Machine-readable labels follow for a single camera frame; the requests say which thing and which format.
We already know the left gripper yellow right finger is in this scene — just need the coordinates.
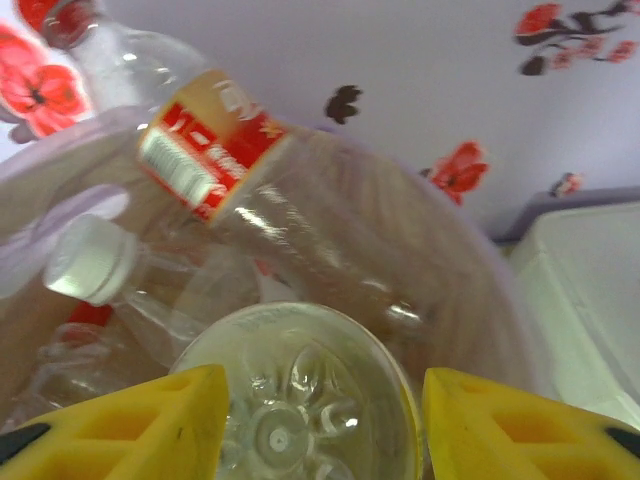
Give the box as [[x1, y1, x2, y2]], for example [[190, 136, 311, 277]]
[[421, 367, 640, 480]]

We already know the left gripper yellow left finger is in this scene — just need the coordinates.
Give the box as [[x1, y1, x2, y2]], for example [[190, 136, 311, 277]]
[[0, 363, 231, 480]]

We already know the clear bottle white cap red-white label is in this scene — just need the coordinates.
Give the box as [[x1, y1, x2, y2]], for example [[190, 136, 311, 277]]
[[42, 213, 266, 351]]

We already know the pale green bottle white cap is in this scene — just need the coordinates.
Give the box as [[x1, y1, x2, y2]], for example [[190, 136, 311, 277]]
[[167, 301, 426, 480]]

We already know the clear bottle red cap red label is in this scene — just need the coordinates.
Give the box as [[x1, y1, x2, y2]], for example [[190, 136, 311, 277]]
[[37, 0, 431, 336]]

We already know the white ribbed plastic bin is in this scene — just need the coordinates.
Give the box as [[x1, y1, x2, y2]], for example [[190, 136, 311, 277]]
[[0, 107, 539, 480]]

